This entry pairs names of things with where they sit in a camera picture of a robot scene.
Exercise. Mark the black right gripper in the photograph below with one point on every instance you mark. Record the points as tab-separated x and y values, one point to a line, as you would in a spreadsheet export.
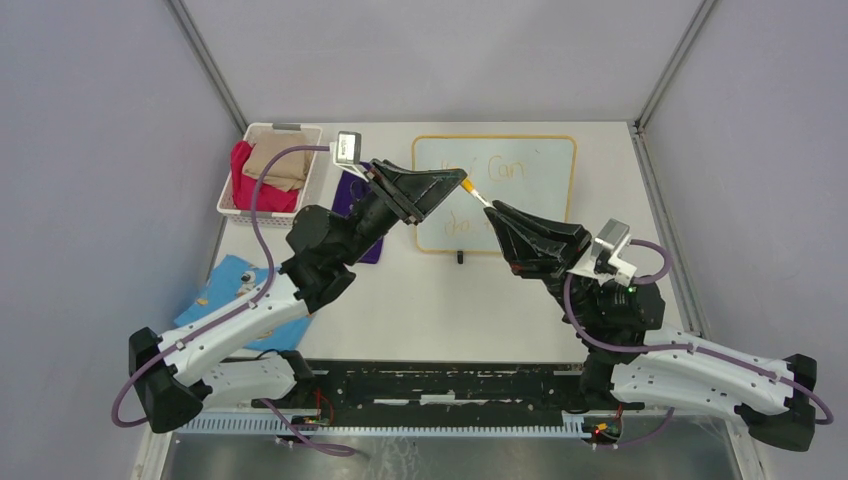
533	256

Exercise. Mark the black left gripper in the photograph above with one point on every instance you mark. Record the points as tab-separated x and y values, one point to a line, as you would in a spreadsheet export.
410	194

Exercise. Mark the white marker pen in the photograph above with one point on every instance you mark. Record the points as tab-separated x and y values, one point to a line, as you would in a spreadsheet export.
475	193

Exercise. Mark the yellow framed whiteboard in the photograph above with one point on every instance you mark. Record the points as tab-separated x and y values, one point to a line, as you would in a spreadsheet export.
532	173

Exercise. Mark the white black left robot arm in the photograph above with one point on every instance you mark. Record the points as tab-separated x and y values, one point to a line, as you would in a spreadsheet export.
175	374

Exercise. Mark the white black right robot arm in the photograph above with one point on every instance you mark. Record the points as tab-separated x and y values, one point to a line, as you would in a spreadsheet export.
634	358

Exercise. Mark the blue cartoon cloth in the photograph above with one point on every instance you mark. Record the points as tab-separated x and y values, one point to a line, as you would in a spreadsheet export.
232	278

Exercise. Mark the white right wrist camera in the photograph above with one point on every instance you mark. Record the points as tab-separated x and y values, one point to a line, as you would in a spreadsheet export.
603	261

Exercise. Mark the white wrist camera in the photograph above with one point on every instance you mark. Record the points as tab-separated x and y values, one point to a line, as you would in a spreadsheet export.
603	261
347	149

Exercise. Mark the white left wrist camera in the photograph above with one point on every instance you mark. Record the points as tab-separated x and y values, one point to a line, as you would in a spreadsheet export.
347	149

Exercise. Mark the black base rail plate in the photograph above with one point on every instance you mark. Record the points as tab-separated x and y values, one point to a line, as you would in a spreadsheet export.
412	394

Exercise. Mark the white toothed cable duct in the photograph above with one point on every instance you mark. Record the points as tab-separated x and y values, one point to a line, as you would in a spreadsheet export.
270	424

